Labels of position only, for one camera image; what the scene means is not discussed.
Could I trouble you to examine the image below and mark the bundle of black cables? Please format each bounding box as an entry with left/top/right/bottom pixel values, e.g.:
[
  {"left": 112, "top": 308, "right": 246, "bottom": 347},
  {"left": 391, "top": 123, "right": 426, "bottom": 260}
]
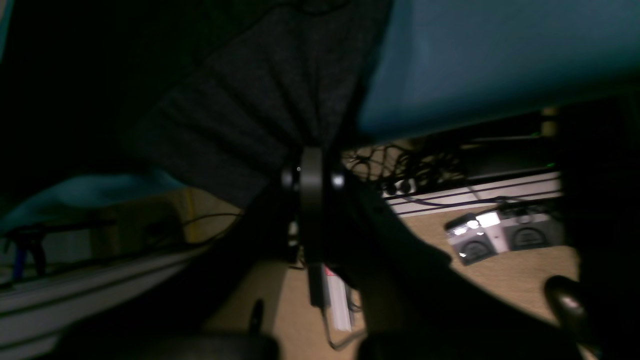
[{"left": 342, "top": 142, "right": 466, "bottom": 196}]

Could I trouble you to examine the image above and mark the dark grey T-shirt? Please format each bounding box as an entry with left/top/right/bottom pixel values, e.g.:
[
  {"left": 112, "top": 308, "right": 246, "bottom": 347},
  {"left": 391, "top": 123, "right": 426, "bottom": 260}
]
[{"left": 124, "top": 0, "right": 393, "bottom": 208}]

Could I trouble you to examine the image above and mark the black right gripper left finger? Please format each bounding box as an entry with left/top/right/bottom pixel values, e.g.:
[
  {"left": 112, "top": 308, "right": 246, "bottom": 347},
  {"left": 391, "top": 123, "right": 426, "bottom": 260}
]
[{"left": 52, "top": 150, "right": 323, "bottom": 360}]

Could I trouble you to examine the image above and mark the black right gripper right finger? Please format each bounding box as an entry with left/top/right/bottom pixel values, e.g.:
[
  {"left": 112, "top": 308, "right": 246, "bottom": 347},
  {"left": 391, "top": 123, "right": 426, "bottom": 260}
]
[{"left": 322, "top": 153, "right": 583, "bottom": 360}]

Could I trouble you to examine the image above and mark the blue table cloth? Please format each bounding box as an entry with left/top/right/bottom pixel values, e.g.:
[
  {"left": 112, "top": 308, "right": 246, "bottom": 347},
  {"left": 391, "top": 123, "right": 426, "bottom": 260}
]
[{"left": 1, "top": 0, "right": 639, "bottom": 233}]

